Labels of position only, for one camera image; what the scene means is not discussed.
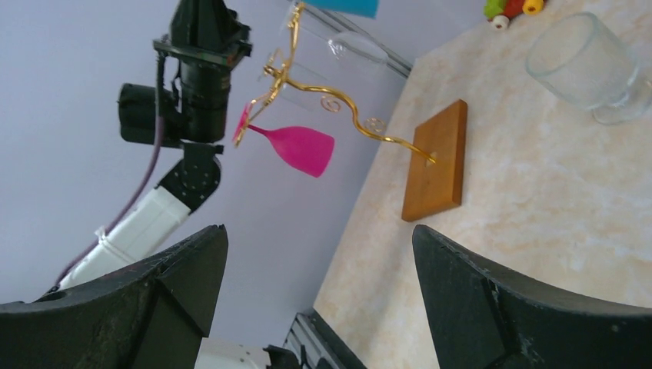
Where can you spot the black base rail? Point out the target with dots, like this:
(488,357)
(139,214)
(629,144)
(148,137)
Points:
(312,344)

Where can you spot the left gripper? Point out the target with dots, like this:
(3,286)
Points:
(205,32)

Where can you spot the clear wine glass back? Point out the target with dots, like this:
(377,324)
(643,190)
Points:
(321,40)

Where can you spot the blue plastic wine glass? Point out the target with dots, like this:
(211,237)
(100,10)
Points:
(363,8)

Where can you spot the gold wire wine glass rack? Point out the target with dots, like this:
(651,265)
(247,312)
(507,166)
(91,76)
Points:
(279,69)

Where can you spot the wooden rack base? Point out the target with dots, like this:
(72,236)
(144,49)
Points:
(436,185)

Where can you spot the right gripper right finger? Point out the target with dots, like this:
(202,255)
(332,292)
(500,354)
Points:
(482,314)

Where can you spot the pink plastic wine glass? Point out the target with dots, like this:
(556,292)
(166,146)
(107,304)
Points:
(302,148)

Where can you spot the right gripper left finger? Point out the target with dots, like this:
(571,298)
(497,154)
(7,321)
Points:
(150,314)

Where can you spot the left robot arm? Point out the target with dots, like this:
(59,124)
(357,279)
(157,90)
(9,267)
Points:
(183,116)

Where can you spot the colourful toy train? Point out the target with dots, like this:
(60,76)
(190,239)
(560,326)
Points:
(500,13)

